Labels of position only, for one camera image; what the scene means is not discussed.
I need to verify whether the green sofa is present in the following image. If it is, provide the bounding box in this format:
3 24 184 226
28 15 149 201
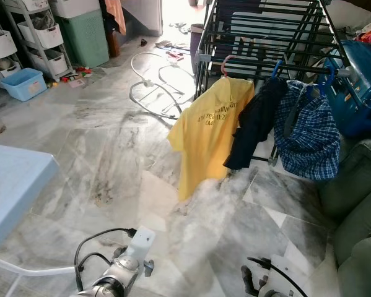
317 137 371 297

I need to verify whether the white metal bouncer frame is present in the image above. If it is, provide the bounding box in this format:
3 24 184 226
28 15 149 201
129 53 195 121

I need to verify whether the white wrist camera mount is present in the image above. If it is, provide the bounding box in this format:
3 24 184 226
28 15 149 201
126 226 157 262
269 255 310 297

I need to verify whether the black metal drying rack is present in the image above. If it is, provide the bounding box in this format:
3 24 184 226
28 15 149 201
193 0 359 165

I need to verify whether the blue hard suitcase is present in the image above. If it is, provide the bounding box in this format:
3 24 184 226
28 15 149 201
325 40 371 138

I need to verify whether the purple bin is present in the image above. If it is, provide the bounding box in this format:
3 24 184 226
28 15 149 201
190 24 204 72

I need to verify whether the dark navy garment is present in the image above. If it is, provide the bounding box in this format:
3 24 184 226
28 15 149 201
224 77 289 171

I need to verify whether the yellow printed t-shirt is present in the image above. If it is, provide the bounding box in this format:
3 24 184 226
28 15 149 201
168 77 255 202

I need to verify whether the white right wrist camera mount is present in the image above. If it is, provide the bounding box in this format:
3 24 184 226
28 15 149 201
269 255 310 297

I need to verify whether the person in peach dress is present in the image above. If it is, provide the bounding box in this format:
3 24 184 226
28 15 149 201
103 0 128 58

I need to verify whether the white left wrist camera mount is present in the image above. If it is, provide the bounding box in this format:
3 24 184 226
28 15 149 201
126 226 157 262

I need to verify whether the green laundry hamper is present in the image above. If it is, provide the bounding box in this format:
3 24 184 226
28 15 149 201
54 0 110 67

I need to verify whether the light blue plastic basket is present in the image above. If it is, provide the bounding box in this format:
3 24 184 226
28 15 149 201
1 68 48 101

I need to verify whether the pink plastic hanger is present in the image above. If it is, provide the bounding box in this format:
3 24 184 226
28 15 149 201
220 54 237 79

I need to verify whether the blue plaid shirt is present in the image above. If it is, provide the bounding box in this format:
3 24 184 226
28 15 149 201
274 80 341 181

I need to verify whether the large light blue plastic table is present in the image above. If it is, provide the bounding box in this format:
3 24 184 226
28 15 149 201
0 144 79 297

